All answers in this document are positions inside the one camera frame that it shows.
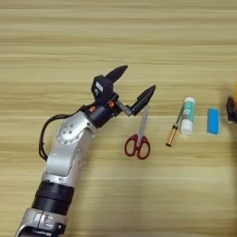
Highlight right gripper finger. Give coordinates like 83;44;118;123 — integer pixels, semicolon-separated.
225;95;237;124

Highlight left arm's black cable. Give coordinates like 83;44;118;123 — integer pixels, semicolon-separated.
38;105;91;162

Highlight left gripper's black labelled box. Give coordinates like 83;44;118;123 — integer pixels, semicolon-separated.
91;74;115;105

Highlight amber-handled screwdriver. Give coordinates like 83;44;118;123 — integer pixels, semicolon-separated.
165;105;185;148

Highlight blue eraser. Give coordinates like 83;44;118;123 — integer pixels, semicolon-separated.
206;107;220;136

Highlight white teal glue stick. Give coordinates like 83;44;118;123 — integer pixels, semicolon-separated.
180;96;196;137

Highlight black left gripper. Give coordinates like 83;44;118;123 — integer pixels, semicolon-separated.
81;65;156;129

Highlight red-handled scissors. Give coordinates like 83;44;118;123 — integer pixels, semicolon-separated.
124;105;152;160

